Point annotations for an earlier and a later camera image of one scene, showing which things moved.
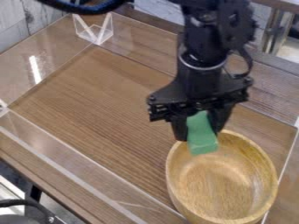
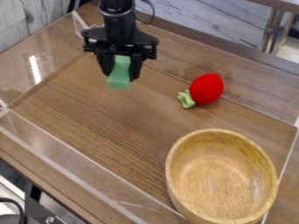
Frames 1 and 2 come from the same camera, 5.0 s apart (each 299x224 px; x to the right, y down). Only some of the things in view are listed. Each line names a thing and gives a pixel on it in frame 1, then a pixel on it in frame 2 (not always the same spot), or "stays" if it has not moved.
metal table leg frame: [278, 25] stays
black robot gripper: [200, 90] to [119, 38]
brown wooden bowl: [224, 187] stays
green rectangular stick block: [200, 135] to [119, 79]
